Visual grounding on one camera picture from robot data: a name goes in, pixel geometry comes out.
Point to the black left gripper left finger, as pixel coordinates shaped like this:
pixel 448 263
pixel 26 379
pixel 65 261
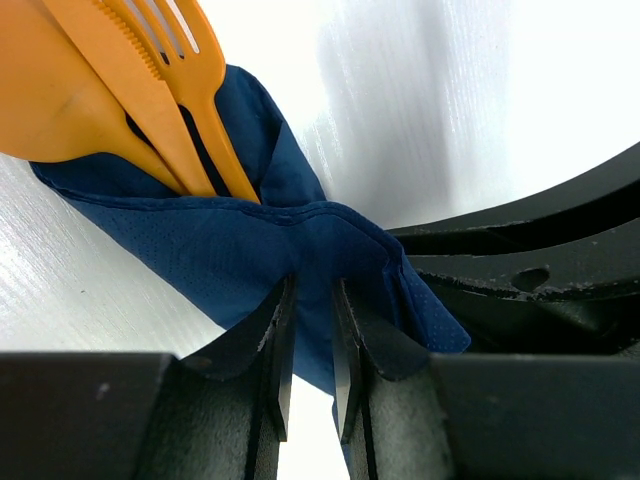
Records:
pixel 219 413

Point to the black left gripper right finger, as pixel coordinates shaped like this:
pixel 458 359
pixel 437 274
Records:
pixel 406 413

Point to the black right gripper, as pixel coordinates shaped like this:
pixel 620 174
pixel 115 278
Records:
pixel 556 272

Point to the dark blue paper napkin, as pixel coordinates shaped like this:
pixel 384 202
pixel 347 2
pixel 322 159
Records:
pixel 225 254

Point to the orange plastic knife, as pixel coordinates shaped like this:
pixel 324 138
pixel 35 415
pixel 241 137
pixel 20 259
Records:
pixel 120 60

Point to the orange plastic fork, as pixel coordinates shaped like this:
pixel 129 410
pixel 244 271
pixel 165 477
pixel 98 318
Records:
pixel 182 44

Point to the orange plastic spoon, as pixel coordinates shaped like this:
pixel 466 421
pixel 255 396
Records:
pixel 54 108

